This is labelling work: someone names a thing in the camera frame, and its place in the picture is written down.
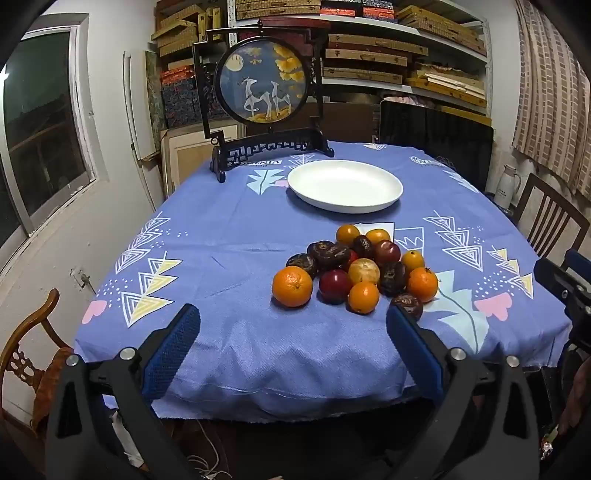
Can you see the large orange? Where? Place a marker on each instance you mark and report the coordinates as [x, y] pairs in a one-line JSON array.
[[292, 286]]

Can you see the white thermos jug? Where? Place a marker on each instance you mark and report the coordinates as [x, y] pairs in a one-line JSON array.
[[505, 187]]

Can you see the pale yellow mandarin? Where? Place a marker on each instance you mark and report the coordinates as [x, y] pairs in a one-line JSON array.
[[364, 271]]

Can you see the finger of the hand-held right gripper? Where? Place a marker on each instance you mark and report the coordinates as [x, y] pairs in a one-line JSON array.
[[561, 286], [581, 262]]

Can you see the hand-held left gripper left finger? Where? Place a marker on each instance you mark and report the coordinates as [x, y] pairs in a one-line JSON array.
[[173, 355]]

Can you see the dark wooden slat chair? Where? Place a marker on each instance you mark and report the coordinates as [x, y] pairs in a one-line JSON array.
[[547, 217]]

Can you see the striped beige curtain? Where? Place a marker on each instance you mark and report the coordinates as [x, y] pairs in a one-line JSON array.
[[549, 83]]

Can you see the shelf of stacked boxes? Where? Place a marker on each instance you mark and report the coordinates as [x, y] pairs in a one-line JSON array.
[[369, 57]]

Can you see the pink cloth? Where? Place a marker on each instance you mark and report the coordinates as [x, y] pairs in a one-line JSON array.
[[406, 100]]

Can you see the green marbled board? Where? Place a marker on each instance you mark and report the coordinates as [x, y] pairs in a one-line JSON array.
[[154, 92]]

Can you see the brown cardboard box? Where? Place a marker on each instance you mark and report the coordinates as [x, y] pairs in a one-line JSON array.
[[351, 117]]

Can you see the round deer screen black frame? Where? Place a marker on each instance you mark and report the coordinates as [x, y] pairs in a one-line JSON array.
[[258, 85]]

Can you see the white metal shelf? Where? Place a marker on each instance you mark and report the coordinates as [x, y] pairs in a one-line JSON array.
[[401, 30]]

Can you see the carved wooden armchair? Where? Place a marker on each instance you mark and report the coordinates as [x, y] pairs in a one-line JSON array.
[[32, 364]]

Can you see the window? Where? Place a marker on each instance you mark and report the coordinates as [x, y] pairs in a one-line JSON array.
[[41, 115]]

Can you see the white round plate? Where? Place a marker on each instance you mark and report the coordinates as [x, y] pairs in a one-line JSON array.
[[344, 184]]

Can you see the stack of patterned fabric boxes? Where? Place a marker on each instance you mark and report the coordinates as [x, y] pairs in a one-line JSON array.
[[180, 97]]

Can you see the blue printed tablecloth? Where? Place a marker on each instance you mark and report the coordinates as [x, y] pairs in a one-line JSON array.
[[231, 258]]

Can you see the person's dark clothing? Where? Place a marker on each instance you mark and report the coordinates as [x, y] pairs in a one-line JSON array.
[[572, 397]]

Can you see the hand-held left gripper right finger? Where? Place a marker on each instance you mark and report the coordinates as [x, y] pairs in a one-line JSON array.
[[415, 355]]

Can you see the beige framed panel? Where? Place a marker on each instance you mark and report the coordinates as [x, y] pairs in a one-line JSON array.
[[189, 157]]

